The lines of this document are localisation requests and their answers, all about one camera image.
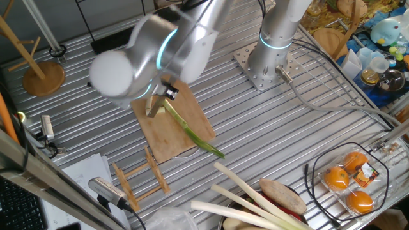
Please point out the white paper box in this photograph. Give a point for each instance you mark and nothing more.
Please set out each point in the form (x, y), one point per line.
(350, 65)

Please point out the brown sweet potato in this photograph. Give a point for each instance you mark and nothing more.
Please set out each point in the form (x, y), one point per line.
(282, 196)

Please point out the steel cleaver knife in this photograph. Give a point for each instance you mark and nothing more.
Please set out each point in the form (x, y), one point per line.
(156, 108)

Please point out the long scallion with green top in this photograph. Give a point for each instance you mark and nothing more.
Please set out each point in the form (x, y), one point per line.
(191, 132)

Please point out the aluminium frame beam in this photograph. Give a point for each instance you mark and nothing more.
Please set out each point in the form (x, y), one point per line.
(48, 179)

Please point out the clear plastic fruit tray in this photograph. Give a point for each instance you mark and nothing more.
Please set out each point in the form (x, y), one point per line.
(388, 191)

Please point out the wooden mug tree stand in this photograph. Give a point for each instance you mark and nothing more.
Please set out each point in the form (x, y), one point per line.
(329, 41)
(43, 78)

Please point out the orange fruit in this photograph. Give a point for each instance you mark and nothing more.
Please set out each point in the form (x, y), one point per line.
(355, 161)
(336, 178)
(359, 202)

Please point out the clear glass bottle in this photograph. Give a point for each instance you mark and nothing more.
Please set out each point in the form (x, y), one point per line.
(311, 12)

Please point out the glass flask with yellow liquid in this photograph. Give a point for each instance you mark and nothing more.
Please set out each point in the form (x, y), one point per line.
(372, 75)

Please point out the metal camera mount clamp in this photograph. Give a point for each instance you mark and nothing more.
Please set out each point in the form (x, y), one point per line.
(52, 148)

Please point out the small green toy pieces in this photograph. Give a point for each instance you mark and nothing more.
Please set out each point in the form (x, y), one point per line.
(396, 52)

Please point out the aluminium profile bracket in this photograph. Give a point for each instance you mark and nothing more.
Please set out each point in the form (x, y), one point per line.
(393, 134)

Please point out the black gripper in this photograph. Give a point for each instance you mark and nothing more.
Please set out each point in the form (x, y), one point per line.
(167, 89)

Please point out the blue cloth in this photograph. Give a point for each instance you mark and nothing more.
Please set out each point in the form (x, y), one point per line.
(380, 96)

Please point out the wooden knife rack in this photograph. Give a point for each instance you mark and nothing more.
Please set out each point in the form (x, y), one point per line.
(156, 172)

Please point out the red vegetable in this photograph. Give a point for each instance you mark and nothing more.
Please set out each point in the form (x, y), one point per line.
(277, 207)

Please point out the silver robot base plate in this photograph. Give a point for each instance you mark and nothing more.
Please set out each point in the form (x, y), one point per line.
(246, 60)

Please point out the white paper sheets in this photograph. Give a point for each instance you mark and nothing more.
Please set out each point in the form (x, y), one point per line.
(86, 166)

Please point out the black keyboard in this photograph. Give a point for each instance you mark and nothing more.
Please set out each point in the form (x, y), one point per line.
(19, 207)

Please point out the orange pole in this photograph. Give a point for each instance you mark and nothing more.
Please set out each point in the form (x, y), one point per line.
(6, 118)

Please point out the black stand with thin rod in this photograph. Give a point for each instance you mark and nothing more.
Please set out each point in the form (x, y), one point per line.
(108, 43)

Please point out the light blue plush toy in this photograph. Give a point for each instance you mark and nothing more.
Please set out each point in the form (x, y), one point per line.
(385, 32)

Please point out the orange label sticker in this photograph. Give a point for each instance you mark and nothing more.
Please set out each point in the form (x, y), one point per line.
(365, 175)

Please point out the pale potato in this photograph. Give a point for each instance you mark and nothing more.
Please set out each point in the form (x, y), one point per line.
(234, 225)

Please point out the metal bowl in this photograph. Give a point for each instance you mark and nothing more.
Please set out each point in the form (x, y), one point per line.
(220, 223)

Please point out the clear plastic bag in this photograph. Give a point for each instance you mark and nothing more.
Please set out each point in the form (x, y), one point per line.
(169, 220)

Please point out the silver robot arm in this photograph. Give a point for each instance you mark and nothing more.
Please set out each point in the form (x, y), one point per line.
(274, 28)

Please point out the round woven wooden item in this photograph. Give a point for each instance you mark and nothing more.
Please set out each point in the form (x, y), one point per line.
(350, 6)

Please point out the wooden cutting board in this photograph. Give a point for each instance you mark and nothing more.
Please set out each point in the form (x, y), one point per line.
(166, 137)

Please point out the small silver camera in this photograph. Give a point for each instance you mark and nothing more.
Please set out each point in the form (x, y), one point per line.
(47, 126)

